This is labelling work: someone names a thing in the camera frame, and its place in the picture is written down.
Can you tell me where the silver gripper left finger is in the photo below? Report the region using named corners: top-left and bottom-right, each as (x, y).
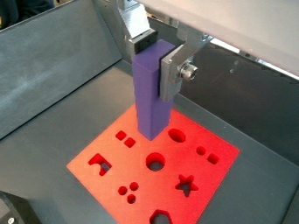
top-left (112, 0), bottom-right (157, 58)

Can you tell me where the red shape sorting board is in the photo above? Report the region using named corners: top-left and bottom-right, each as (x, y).
top-left (68, 108), bottom-right (238, 224)

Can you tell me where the black curved block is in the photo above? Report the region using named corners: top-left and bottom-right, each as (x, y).
top-left (0, 191), bottom-right (41, 224)

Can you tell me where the purple rectangular block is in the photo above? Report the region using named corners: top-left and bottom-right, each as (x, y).
top-left (132, 39), bottom-right (173, 140)

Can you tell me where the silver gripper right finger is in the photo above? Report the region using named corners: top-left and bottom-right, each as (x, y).
top-left (158, 24), bottom-right (212, 102)

